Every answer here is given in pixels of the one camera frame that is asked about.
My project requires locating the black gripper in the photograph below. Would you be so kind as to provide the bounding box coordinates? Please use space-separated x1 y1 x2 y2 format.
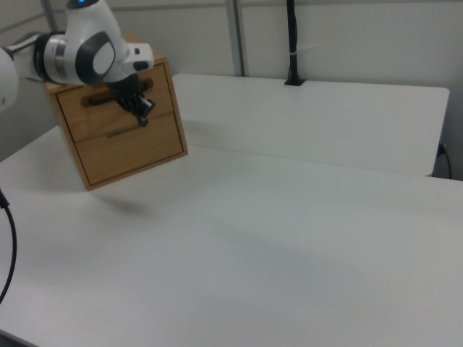
106 73 157 128

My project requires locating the wooden drawer with handle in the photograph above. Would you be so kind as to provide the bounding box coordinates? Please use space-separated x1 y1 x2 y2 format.
56 63 179 142

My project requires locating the wooden drawer with groove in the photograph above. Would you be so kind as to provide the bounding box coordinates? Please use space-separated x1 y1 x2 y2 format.
72 111 189 184

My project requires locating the wooden two-drawer cabinet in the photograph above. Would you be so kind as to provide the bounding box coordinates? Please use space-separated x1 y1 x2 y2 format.
42 34 190 192

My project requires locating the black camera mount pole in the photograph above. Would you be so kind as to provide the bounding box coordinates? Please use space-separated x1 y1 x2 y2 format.
284 0 307 87

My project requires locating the white cable tie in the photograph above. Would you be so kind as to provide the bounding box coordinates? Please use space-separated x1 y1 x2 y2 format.
290 43 316 56

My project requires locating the black curved cable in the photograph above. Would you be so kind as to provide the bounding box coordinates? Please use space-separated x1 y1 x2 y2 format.
0 187 18 304

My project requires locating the black thin power cable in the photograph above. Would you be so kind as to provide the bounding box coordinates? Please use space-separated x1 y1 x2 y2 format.
438 143 453 180

